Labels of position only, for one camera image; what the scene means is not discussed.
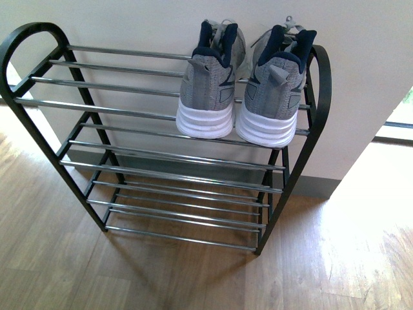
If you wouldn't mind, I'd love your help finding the grey sneaker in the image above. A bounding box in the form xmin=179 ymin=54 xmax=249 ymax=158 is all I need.
xmin=236 ymin=16 xmax=317 ymax=148
xmin=176 ymin=19 xmax=246 ymax=139

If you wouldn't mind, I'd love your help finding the black metal shoe rack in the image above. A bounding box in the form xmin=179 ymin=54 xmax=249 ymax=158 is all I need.
xmin=1 ymin=22 xmax=332 ymax=254

